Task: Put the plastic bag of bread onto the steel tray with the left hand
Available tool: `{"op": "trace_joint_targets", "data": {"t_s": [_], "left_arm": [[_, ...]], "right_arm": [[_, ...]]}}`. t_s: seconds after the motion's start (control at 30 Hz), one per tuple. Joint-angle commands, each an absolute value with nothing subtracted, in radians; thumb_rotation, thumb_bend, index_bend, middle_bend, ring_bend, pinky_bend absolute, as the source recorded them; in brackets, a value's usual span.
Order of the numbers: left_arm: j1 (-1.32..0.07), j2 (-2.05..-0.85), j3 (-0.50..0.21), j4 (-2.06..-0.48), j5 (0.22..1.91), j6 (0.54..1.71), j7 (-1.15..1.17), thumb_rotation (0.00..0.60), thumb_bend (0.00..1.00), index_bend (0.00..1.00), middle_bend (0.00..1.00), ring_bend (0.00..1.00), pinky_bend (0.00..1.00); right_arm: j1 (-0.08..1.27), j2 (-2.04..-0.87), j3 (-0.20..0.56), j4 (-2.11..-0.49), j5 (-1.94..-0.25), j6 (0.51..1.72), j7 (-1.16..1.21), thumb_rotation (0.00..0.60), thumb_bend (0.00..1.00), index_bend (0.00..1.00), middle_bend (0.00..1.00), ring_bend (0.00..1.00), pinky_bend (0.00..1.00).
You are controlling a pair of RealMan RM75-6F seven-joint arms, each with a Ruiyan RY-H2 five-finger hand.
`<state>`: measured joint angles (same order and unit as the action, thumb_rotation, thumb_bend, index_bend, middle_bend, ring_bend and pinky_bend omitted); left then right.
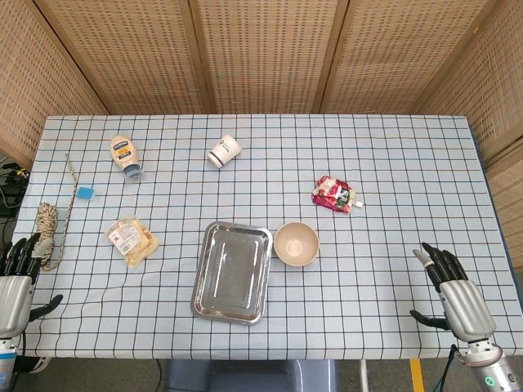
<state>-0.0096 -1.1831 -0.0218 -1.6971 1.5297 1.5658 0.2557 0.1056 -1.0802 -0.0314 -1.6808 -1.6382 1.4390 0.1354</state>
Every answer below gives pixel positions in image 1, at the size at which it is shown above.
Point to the red snack pouch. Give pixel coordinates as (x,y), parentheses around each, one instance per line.
(333,193)

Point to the woven bamboo folding screen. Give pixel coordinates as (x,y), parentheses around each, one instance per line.
(261,55)

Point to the checkered tablecloth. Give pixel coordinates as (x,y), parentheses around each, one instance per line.
(261,286)

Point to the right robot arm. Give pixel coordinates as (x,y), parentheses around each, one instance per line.
(492,367)

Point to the yellow snack packet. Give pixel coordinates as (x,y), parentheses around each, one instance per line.
(132,241)

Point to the white paper cup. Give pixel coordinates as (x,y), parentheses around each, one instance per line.
(223,152)

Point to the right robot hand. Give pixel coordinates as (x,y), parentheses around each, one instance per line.
(463,300)

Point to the stainless steel tray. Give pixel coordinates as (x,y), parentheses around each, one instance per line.
(231,273)

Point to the mayonnaise squeeze bottle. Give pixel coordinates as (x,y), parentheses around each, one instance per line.
(124,156)

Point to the beige bowl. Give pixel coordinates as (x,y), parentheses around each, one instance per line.
(296,243)

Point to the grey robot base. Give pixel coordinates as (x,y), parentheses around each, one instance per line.
(251,375)

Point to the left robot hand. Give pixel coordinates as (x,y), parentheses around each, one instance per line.
(14,298)

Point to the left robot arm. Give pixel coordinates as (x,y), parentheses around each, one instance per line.
(6,359)

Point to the small blue square block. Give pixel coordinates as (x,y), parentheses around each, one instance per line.
(85,192)

